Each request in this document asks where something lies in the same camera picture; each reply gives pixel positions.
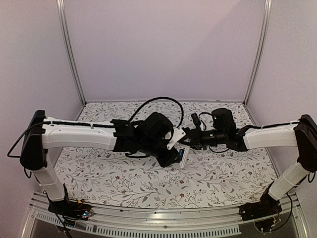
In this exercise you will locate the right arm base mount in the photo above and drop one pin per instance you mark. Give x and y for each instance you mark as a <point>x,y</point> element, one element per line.
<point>265,214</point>

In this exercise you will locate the front aluminium rail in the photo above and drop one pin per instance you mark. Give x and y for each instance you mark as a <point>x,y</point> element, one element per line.
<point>124,222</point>

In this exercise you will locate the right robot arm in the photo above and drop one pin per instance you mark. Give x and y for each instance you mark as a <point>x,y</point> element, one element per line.
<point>301,134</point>

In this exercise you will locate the floral patterned table mat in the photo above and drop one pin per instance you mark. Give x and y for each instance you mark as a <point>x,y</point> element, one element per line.
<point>212,177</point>

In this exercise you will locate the right aluminium frame post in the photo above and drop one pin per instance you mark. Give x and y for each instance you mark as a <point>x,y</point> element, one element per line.
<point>259,51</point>

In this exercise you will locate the white remote control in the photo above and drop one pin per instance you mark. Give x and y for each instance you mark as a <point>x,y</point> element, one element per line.
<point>184,158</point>

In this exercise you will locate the left aluminium frame post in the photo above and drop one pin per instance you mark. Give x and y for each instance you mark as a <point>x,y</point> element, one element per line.
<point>69,50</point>

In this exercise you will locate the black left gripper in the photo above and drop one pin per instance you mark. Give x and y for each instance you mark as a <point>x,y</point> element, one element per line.
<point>170,158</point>

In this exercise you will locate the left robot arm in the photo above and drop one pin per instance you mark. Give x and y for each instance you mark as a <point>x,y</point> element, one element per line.
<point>155,136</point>

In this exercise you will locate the aluminium frame post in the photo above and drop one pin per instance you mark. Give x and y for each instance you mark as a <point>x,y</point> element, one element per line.
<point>69,50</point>
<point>259,51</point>

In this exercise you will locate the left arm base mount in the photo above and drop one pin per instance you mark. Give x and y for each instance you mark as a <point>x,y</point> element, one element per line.
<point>70,210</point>

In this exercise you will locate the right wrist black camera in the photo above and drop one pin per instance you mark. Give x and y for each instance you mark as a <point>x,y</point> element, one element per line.
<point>196,120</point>

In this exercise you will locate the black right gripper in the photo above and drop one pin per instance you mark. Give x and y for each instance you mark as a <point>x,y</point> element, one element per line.
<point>195,138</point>

